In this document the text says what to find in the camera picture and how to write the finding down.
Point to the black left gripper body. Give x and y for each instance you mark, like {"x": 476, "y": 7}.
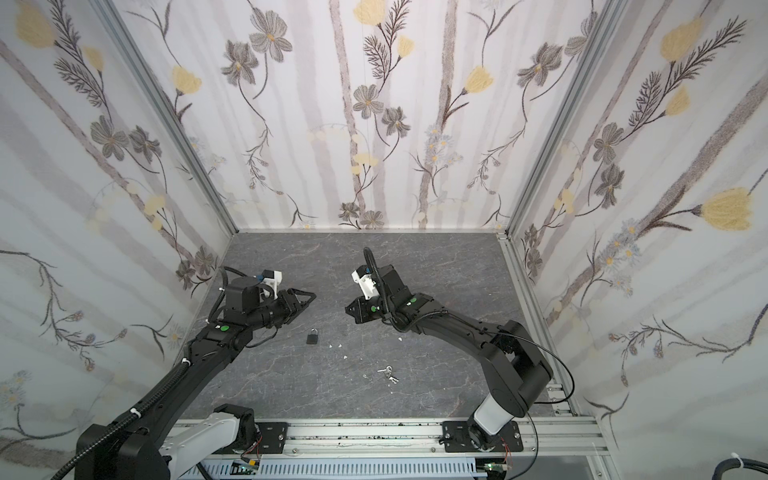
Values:
{"x": 291, "y": 303}

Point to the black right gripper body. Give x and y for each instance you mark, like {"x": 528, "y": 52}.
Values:
{"x": 366, "y": 307}

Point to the black padlock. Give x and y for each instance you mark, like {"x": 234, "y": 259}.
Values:
{"x": 312, "y": 337}

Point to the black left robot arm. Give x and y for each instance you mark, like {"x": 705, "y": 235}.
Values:
{"x": 130, "y": 446}

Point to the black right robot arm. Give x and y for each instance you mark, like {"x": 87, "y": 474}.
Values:
{"x": 515, "y": 367}

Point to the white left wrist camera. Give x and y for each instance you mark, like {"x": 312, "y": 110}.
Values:
{"x": 268, "y": 284}

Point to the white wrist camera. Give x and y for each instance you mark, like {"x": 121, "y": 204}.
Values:
{"x": 363, "y": 277}
{"x": 268, "y": 284}

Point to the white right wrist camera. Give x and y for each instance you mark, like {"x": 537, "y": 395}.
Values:
{"x": 363, "y": 277}

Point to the white slotted cable duct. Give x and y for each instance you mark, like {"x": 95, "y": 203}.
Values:
{"x": 355, "y": 468}

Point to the aluminium mounting rail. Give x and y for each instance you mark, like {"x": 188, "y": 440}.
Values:
{"x": 426, "y": 437}

